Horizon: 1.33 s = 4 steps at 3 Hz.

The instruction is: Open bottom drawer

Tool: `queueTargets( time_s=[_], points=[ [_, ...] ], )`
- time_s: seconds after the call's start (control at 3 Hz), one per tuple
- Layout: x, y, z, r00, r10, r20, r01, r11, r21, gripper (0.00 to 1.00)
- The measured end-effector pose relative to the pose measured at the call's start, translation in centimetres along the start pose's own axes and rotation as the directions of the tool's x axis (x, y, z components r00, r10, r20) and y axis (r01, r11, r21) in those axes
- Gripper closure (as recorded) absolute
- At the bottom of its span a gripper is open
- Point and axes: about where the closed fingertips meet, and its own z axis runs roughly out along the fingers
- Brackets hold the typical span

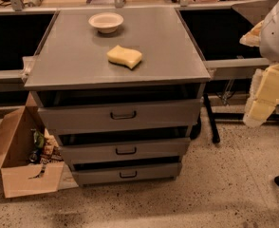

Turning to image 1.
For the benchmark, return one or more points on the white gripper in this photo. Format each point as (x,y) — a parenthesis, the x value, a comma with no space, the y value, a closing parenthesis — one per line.
(277,40)

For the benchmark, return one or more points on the grey bottom drawer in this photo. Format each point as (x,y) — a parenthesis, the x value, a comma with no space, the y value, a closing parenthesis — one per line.
(131,173)

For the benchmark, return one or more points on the grey drawer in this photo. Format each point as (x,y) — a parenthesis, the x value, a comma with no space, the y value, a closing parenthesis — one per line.
(116,117)
(124,151)
(131,173)

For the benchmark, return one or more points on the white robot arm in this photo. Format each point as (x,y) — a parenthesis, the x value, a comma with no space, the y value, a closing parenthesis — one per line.
(265,35)

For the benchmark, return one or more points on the grey top drawer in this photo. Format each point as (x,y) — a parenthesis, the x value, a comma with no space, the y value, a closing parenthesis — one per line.
(116,117)

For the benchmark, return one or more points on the grey middle drawer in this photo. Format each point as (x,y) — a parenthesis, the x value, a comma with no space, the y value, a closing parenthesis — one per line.
(124,151)

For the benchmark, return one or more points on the grey drawer cabinet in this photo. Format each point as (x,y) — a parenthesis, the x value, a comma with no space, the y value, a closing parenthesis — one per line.
(73,69)

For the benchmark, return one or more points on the open cardboard box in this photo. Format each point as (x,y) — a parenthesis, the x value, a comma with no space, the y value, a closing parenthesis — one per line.
(19,177)

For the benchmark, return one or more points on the black table stand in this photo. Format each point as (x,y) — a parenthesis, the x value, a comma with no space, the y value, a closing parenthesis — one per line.
(225,116)

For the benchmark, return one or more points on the yellow sponge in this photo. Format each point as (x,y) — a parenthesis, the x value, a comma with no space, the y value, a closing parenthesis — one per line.
(124,56)

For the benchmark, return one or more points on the white bowl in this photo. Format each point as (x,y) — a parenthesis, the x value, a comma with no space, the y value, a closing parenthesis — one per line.
(105,22)

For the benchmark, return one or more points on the snack packages in box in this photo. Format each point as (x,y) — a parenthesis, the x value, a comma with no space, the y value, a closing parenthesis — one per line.
(46,150)

